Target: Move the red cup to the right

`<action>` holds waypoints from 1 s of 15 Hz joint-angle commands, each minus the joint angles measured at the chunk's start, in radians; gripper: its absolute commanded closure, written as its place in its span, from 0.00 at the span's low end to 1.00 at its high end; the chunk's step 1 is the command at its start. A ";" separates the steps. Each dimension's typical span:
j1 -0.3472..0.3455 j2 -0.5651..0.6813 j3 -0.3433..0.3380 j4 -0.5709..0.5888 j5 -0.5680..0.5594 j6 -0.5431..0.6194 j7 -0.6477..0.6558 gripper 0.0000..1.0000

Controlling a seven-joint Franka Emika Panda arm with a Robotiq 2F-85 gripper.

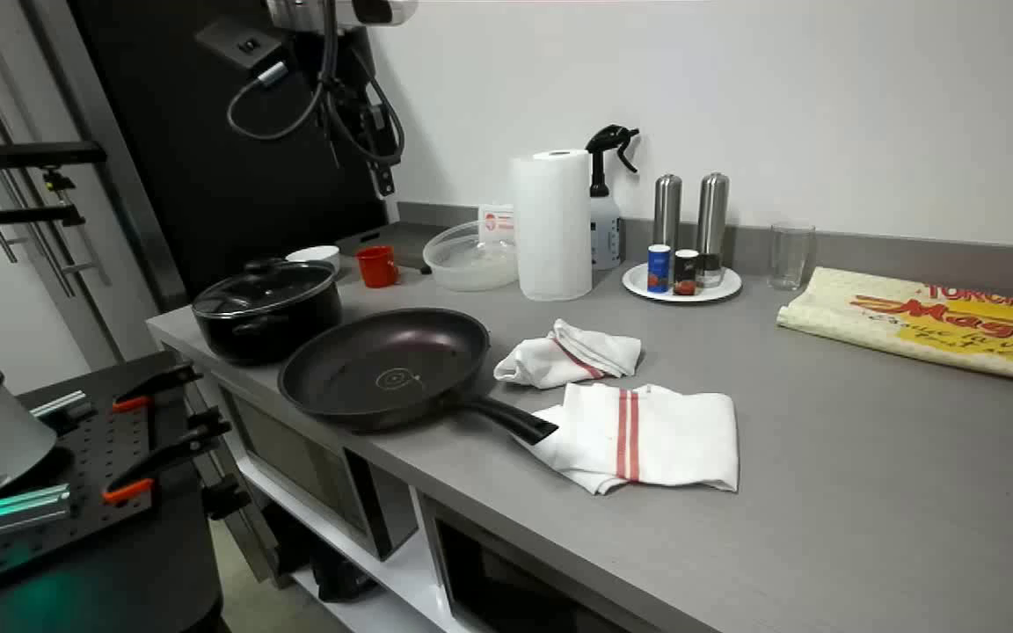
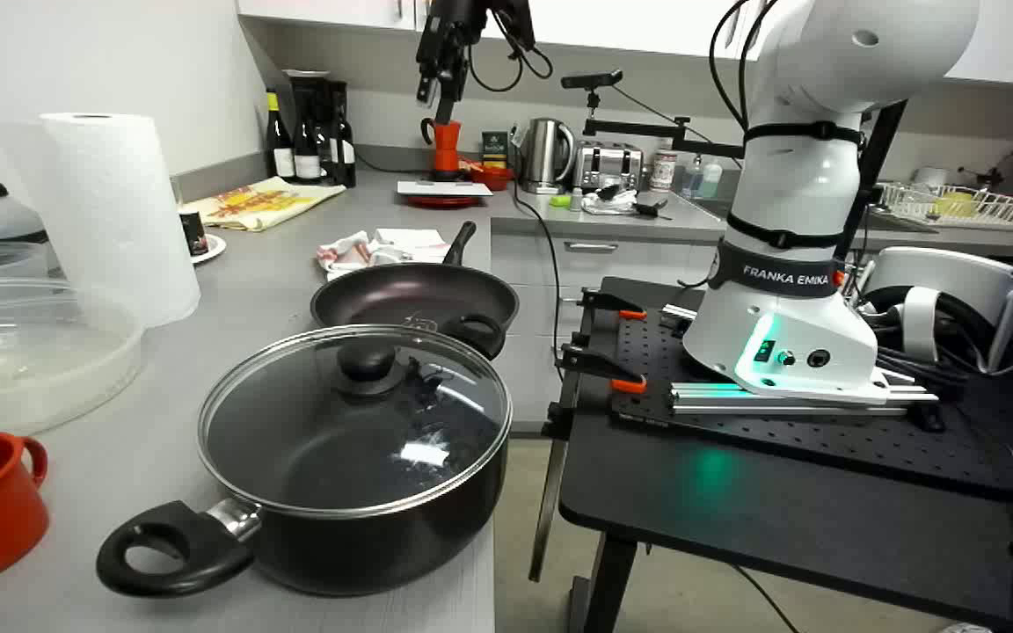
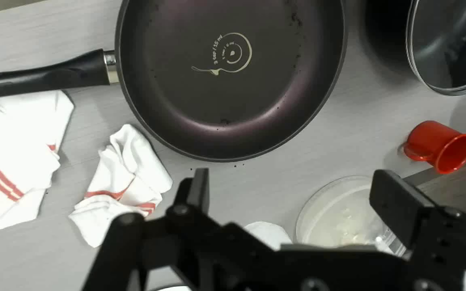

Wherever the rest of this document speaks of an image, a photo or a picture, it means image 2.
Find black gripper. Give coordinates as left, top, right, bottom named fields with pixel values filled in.
left=416, top=0, right=491, bottom=127

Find red moka pot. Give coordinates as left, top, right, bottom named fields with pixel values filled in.
left=417, top=112, right=467, bottom=184

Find flat white box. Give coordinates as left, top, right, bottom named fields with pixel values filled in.
left=395, top=174, right=497, bottom=200

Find small red bowl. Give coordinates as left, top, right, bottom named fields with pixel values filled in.
left=476, top=161, right=518, bottom=194

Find red plate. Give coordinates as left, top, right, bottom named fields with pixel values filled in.
left=397, top=191, right=490, bottom=214

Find black coffee machine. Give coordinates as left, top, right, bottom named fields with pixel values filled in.
left=283, top=66, right=351, bottom=178

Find steel electric kettle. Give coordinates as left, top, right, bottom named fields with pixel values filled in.
left=513, top=116, right=579, bottom=198

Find white red-striped dish towel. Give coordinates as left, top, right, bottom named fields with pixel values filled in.
left=314, top=225, right=452, bottom=280

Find dark wine bottle white label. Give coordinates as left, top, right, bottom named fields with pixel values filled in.
left=264, top=89, right=297, bottom=184

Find silver toaster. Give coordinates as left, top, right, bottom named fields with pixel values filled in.
left=576, top=138, right=646, bottom=198

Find dark frying pan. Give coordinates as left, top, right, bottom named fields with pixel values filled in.
left=307, top=216, right=525, bottom=339

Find yellow patterned cloth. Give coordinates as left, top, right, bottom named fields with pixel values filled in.
left=182, top=174, right=348, bottom=234

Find clear plastic bottle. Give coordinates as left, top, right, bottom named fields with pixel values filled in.
left=691, top=150, right=726, bottom=202
left=646, top=147, right=682, bottom=198

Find small white saucer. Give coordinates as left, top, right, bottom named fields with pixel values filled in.
left=185, top=233, right=229, bottom=269

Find small dark jar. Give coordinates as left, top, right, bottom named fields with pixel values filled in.
left=179, top=206, right=209, bottom=260

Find black clamp with orange tip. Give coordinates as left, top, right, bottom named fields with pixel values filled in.
left=558, top=339, right=655, bottom=400
left=574, top=283, right=655, bottom=325

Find white paper towel roll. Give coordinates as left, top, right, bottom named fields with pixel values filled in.
left=29, top=110, right=205, bottom=329

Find glass pot lid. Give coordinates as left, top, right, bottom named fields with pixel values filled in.
left=195, top=322, right=518, bottom=520

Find black cooking pot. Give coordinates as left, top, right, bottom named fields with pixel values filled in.
left=93, top=312, right=518, bottom=601

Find aluminium rails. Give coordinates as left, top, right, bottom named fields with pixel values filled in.
left=663, top=377, right=943, bottom=417

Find clear plastic bowl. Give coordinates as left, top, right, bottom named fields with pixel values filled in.
left=0, top=275, right=146, bottom=440

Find black perforated mounting board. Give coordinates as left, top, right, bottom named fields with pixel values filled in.
left=606, top=276, right=1013, bottom=502

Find white VR headset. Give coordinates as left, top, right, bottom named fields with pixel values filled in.
left=853, top=241, right=1013, bottom=377

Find black table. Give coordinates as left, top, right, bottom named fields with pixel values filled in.
left=525, top=275, right=1013, bottom=633

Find dish rack with dishes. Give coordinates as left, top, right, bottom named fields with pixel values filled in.
left=880, top=172, right=1013, bottom=233

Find black stand camera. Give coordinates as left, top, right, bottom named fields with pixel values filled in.
left=558, top=66, right=626, bottom=93

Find white wall cabinets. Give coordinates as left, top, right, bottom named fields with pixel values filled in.
left=235, top=0, right=1013, bottom=91

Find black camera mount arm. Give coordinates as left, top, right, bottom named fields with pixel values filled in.
left=579, top=85, right=750, bottom=161

